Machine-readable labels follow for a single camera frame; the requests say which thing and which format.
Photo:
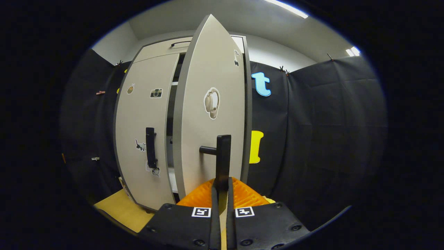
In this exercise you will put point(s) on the small ceiling light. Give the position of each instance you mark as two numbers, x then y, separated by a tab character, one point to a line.
353	51

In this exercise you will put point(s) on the beige cabinet door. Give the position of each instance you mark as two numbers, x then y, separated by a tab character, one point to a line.
197	69
138	114

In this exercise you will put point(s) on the beige double-door shoe cabinet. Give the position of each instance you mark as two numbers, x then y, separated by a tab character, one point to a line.
247	121

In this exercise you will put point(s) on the beige cabinet drawer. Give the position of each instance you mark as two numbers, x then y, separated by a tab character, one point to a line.
156	52

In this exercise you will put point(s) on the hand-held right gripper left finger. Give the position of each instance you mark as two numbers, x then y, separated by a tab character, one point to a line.
215	225

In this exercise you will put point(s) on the black cloth clip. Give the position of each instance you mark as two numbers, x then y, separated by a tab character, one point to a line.
329	56
119	63
283	69

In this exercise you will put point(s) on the black backdrop cloth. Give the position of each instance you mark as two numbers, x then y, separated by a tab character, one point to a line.
329	139

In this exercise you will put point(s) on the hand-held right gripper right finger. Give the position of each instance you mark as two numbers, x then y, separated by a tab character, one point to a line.
230	225

